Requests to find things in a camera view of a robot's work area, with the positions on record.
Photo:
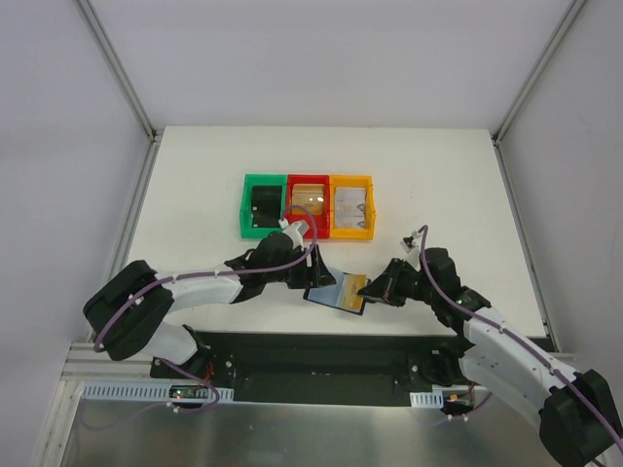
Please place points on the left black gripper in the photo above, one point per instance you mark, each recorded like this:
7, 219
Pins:
314, 268

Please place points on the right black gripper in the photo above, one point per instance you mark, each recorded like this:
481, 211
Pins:
392, 282

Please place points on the black card holder wallet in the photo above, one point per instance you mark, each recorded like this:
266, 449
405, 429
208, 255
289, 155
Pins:
328, 296

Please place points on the gold VIP card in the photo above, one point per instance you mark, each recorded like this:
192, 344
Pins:
350, 300

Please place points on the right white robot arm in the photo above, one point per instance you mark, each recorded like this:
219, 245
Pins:
573, 412

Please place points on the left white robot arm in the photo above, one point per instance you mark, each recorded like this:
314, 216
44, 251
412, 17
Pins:
128, 314

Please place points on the silver VIP cards stack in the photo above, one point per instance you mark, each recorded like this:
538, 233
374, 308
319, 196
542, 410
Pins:
349, 208

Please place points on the gold cards stack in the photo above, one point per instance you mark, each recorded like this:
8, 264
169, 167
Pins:
308, 198

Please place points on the yellow plastic bin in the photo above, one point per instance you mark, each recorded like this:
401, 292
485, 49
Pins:
361, 181

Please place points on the red plastic bin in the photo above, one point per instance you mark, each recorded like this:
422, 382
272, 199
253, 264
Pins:
322, 222

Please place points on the green plastic bin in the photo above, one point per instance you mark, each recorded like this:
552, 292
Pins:
250, 180

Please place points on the black wallets in green bin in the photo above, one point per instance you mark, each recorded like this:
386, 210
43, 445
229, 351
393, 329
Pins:
265, 206

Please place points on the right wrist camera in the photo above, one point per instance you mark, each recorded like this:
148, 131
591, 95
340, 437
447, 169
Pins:
412, 246

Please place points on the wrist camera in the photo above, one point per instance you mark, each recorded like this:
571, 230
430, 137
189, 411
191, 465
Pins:
296, 231
412, 246

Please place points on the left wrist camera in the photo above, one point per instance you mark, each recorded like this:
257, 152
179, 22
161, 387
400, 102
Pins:
296, 231

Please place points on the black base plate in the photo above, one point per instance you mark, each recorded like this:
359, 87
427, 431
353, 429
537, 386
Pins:
347, 370

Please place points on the right white cable duct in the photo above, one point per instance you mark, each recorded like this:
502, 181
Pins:
427, 400

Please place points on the white cable duct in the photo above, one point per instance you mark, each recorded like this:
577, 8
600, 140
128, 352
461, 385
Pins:
427, 400
155, 392

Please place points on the left white cable duct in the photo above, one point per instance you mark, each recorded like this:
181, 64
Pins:
155, 392

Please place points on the right aluminium frame post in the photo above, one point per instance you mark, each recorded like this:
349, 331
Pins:
566, 23

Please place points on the aluminium frame post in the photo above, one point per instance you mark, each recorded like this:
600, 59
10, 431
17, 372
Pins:
566, 23
117, 70

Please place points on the left aluminium frame post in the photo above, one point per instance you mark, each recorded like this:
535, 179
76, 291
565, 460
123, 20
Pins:
117, 70

